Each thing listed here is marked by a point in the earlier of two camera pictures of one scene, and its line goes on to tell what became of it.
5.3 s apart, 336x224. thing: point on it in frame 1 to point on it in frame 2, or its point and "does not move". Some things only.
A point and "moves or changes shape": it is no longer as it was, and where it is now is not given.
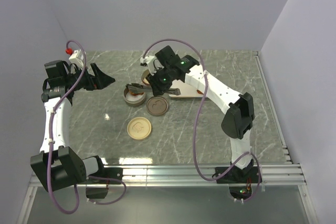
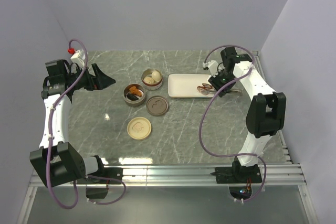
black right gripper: (157, 89) to (215, 83)
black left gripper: (100, 81) does not move
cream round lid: (139, 128) does not move
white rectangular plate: (186, 91) does not move
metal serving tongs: (137, 88) moves or changes shape
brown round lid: (157, 106) does not move
